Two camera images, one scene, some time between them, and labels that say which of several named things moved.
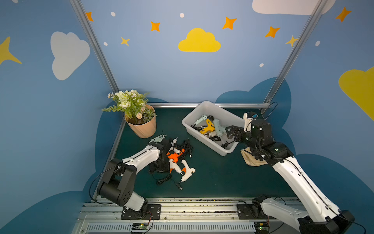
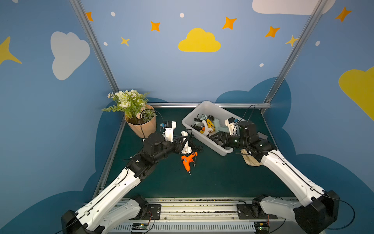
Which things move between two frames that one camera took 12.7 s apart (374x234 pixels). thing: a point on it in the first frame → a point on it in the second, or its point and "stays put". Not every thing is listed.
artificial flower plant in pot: (140, 115) stays put
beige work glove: (250, 159) stays put
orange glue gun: (174, 156) → (186, 160)
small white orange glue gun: (187, 170) → (207, 130)
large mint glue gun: (220, 130) stays put
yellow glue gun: (210, 127) stays put
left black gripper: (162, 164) → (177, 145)
